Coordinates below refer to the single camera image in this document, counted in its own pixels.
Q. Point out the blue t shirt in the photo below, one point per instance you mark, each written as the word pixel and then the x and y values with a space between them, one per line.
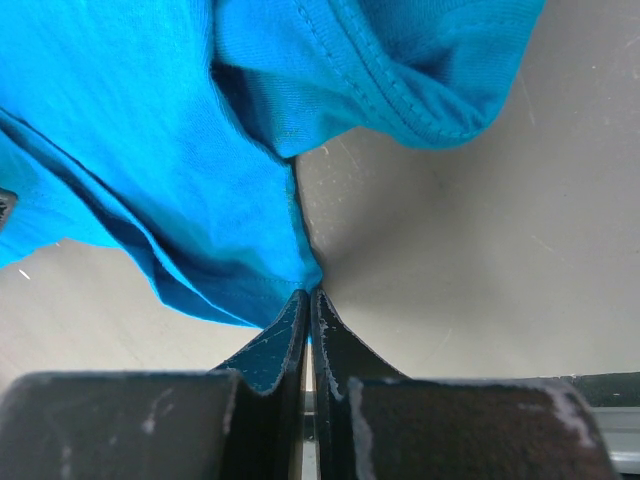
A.
pixel 168 129

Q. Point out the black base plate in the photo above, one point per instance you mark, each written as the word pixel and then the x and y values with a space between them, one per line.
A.
pixel 613 390

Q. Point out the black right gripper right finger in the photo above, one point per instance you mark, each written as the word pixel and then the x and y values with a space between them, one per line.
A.
pixel 374 422

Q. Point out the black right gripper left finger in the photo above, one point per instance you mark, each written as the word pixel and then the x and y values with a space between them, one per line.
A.
pixel 240 420

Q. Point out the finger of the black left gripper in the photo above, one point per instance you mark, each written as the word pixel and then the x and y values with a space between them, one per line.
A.
pixel 8 202

